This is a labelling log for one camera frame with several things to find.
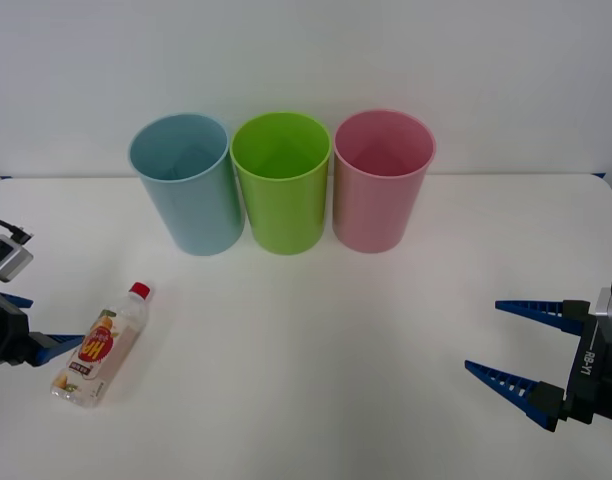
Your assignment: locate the pale blue plastic bin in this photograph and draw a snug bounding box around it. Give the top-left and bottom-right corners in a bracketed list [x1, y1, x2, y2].
[128, 112, 246, 257]

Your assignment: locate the clear bottle with red cap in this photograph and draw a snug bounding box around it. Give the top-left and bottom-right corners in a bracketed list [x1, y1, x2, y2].
[50, 281, 153, 410]

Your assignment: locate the pink plastic bin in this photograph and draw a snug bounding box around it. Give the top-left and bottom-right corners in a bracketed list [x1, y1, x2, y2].
[332, 109, 437, 254]

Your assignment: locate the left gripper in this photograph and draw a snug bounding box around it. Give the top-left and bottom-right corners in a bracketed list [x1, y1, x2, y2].
[0, 285, 87, 369]

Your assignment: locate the green plastic bin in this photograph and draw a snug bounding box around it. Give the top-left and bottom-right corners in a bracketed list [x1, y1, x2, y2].
[229, 110, 333, 256]

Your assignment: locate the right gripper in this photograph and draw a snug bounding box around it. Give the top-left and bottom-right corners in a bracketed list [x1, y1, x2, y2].
[464, 298, 612, 434]

